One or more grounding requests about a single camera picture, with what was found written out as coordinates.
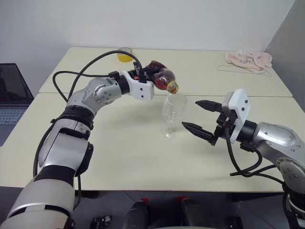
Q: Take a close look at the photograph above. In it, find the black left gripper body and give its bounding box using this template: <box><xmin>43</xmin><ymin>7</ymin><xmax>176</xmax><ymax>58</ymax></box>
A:
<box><xmin>127</xmin><ymin>68</ymin><xmax>153</xmax><ymax>83</ymax></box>

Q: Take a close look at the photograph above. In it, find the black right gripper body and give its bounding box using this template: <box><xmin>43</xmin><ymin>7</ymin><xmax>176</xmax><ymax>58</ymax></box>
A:
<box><xmin>210</xmin><ymin>109</ymin><xmax>239</xmax><ymax>146</ymax></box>

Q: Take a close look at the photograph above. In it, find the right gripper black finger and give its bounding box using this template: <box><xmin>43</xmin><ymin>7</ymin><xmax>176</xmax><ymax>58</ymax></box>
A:
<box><xmin>195</xmin><ymin>100</ymin><xmax>224</xmax><ymax>114</ymax></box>
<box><xmin>181</xmin><ymin>121</ymin><xmax>216</xmax><ymax>144</ymax></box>

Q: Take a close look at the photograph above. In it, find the brown drink bottle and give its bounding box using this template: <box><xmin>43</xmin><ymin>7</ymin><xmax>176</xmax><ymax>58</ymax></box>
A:
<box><xmin>145</xmin><ymin>60</ymin><xmax>179</xmax><ymax>94</ymax></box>

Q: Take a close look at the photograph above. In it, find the clear wine glass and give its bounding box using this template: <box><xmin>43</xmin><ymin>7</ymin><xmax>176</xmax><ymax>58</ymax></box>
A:
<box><xmin>161</xmin><ymin>93</ymin><xmax>189</xmax><ymax>140</ymax></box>

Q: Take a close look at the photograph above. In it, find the glass of orange juice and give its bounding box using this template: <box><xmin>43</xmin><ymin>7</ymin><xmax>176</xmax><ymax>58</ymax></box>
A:
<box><xmin>116</xmin><ymin>47</ymin><xmax>133</xmax><ymax>63</ymax></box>

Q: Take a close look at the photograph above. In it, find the clear plastic sheet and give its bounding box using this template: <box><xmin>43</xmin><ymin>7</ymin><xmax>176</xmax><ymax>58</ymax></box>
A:
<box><xmin>216</xmin><ymin>63</ymin><xmax>272</xmax><ymax>78</ymax></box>

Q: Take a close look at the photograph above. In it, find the pink towel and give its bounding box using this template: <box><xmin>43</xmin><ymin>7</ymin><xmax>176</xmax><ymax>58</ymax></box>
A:
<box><xmin>224</xmin><ymin>50</ymin><xmax>273</xmax><ymax>73</ymax></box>

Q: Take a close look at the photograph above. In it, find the dark rounded shape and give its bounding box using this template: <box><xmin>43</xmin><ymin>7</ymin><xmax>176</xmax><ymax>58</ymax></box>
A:
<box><xmin>179</xmin><ymin>198</ymin><xmax>208</xmax><ymax>229</ymax></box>
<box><xmin>122</xmin><ymin>199</ymin><xmax>150</xmax><ymax>229</ymax></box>

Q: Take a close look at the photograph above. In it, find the black open laptop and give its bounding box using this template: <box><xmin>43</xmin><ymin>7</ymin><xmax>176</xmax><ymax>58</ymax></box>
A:
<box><xmin>0</xmin><ymin>62</ymin><xmax>35</xmax><ymax>147</ymax></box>

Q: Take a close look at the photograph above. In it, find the small black device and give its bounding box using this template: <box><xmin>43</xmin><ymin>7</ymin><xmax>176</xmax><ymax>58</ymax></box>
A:
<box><xmin>91</xmin><ymin>215</ymin><xmax>112</xmax><ymax>229</ymax></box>

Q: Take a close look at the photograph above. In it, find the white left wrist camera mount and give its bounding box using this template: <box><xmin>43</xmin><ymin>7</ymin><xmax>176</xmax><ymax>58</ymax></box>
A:
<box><xmin>120</xmin><ymin>70</ymin><xmax>154</xmax><ymax>102</ymax></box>

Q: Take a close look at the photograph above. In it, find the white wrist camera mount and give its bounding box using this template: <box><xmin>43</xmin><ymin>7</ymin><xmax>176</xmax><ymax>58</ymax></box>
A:
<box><xmin>120</xmin><ymin>70</ymin><xmax>154</xmax><ymax>102</ymax></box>
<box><xmin>221</xmin><ymin>88</ymin><xmax>252</xmax><ymax>144</ymax></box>

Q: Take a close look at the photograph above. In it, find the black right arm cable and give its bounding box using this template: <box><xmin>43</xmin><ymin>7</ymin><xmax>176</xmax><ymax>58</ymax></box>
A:
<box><xmin>223</xmin><ymin>120</ymin><xmax>286</xmax><ymax>189</ymax></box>

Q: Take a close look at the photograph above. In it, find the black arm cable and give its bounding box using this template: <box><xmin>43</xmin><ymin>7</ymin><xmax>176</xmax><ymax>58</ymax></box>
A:
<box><xmin>52</xmin><ymin>49</ymin><xmax>147</xmax><ymax>102</ymax></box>
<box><xmin>223</xmin><ymin>120</ymin><xmax>286</xmax><ymax>189</ymax></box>

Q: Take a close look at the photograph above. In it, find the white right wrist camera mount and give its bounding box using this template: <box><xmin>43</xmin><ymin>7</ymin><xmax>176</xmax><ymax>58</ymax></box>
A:
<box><xmin>221</xmin><ymin>88</ymin><xmax>252</xmax><ymax>144</ymax></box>

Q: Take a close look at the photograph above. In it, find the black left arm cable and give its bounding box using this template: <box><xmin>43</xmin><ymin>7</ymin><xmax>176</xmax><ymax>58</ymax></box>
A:
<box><xmin>52</xmin><ymin>49</ymin><xmax>147</xmax><ymax>102</ymax></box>

